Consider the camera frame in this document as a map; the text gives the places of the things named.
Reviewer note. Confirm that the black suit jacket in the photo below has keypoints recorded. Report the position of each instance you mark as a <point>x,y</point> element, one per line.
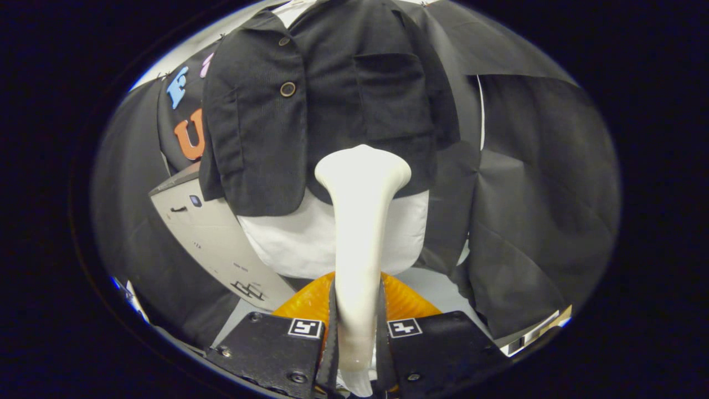
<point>260,144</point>

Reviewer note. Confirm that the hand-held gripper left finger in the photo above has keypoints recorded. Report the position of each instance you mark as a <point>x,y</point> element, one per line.
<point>271,354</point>

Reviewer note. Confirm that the white garment steamer head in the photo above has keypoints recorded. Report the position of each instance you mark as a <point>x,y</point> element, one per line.
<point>360,233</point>

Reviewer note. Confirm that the grey cabinet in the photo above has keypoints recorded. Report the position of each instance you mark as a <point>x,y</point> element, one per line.
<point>216,238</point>

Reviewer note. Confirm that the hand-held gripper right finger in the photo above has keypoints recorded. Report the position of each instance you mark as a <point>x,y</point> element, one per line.
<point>437,349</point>

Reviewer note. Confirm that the black backdrop cloth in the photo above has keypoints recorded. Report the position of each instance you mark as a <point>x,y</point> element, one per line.
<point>543,210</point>

